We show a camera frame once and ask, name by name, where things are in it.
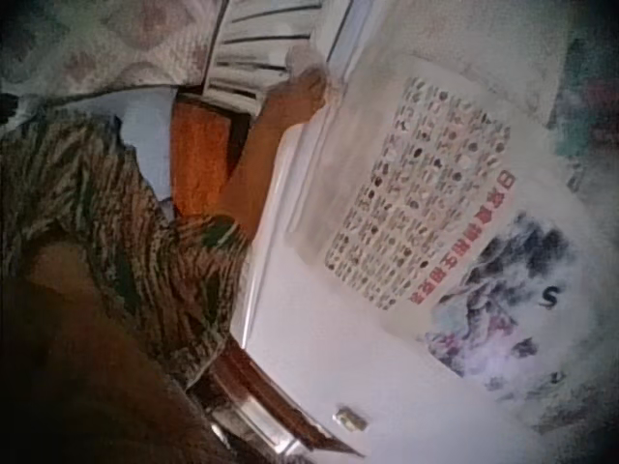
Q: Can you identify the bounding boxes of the person's right hand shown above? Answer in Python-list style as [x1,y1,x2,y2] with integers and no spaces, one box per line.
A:
[260,65,333,134]

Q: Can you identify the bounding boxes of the white refrigerator door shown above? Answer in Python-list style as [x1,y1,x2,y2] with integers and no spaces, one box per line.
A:
[229,0,619,464]

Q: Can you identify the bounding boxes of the white refrigerator interior racks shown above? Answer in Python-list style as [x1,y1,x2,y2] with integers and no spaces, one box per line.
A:
[200,0,360,117]

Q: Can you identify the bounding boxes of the picture chart poster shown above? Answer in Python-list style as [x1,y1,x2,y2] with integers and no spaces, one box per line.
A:
[321,72,519,311]

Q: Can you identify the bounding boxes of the light blue cloth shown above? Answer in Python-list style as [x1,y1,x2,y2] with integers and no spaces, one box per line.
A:
[94,88,178,221]

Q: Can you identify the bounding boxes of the floral quilt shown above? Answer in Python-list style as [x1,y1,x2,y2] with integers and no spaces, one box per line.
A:
[0,0,231,101]

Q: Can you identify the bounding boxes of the ink painting poster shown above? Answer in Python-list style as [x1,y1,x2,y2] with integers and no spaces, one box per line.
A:
[418,183,599,429]

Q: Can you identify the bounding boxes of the small metal latch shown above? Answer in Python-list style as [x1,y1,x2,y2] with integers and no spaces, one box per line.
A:
[333,407,368,433]

